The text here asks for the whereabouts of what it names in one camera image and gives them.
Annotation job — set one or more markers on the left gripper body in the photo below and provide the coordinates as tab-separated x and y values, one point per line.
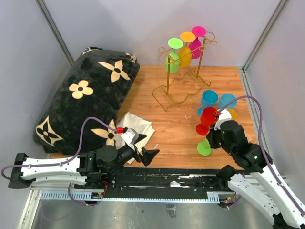
126	154

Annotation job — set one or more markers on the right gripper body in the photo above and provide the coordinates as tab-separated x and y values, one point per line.
215	138

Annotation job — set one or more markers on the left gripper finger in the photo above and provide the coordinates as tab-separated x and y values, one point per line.
140	138
148	155

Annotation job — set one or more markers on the green wine glass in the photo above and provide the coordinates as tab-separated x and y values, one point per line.
204	148
172	61

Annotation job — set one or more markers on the red wine glass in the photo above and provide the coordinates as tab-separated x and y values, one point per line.
207	119

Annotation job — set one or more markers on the yellow wine glass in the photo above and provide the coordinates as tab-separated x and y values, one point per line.
233	114

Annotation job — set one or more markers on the light blue wine glass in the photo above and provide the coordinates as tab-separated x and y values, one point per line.
225	99

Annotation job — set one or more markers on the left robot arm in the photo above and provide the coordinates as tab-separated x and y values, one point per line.
87	170

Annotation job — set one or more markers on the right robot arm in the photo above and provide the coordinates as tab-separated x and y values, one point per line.
277	203

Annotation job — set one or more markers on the back orange wine glass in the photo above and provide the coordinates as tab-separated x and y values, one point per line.
185	53

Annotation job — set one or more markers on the pink wine glass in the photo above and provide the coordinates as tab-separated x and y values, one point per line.
199	32

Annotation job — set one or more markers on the folded beige cloth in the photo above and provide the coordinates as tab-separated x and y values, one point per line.
140	125

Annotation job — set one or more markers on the black floral pillow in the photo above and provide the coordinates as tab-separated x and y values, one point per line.
83	113

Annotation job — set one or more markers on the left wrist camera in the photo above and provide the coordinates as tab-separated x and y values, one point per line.
129	136

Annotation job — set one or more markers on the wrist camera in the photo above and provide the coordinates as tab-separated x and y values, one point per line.
129	136
224	116

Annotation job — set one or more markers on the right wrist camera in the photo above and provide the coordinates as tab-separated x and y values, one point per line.
224	116

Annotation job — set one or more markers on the gold wire glass rack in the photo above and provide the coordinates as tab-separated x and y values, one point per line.
164	94

